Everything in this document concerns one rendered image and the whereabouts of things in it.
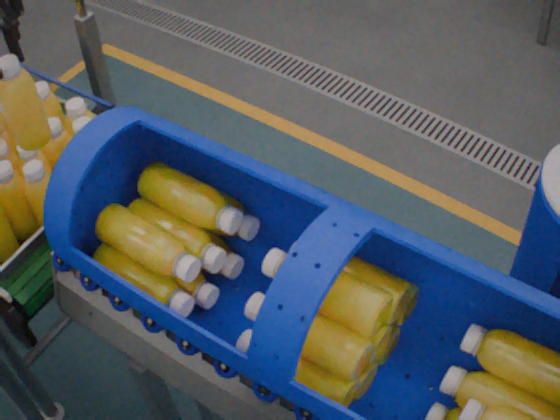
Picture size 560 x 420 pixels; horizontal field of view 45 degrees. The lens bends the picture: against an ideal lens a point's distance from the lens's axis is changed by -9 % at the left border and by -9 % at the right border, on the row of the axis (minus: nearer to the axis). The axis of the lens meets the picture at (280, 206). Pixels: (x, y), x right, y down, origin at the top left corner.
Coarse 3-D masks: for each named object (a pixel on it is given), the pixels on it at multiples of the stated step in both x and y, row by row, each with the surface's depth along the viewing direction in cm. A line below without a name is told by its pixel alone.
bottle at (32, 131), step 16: (0, 80) 104; (16, 80) 104; (32, 80) 108; (0, 96) 106; (16, 96) 105; (32, 96) 108; (16, 112) 108; (32, 112) 109; (16, 128) 111; (32, 128) 111; (48, 128) 115; (32, 144) 114
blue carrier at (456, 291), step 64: (128, 128) 107; (64, 192) 103; (128, 192) 123; (256, 192) 117; (320, 192) 98; (64, 256) 109; (256, 256) 120; (320, 256) 88; (384, 256) 108; (448, 256) 89; (192, 320) 112; (256, 320) 88; (448, 320) 105; (512, 320) 99; (384, 384) 105
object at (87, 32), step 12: (84, 24) 153; (96, 24) 156; (84, 36) 156; (96, 36) 158; (84, 48) 159; (96, 48) 160; (84, 60) 163; (96, 60) 162; (96, 72) 163; (96, 84) 167; (108, 84) 169; (96, 96) 170; (108, 96) 171
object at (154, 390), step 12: (132, 360) 148; (132, 372) 150; (144, 372) 146; (144, 384) 150; (156, 384) 153; (144, 396) 158; (156, 396) 155; (168, 396) 160; (156, 408) 159; (168, 408) 163
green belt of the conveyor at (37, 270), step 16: (32, 256) 133; (48, 256) 133; (16, 272) 130; (32, 272) 130; (48, 272) 131; (16, 288) 128; (32, 288) 128; (48, 288) 130; (16, 304) 132; (32, 304) 128
